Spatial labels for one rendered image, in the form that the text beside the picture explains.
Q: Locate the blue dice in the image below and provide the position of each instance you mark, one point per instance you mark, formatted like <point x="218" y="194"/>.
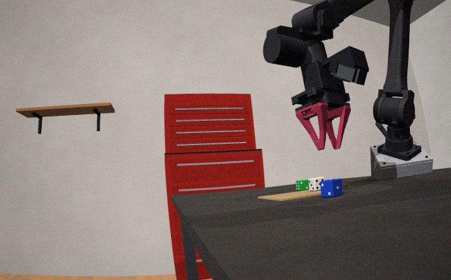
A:
<point x="331" y="188"/>

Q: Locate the tan flat mat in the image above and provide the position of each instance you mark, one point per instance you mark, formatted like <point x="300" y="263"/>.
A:
<point x="293" y="195"/>

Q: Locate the green dice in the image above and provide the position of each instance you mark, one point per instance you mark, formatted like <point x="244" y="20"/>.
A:
<point x="302" y="185"/>

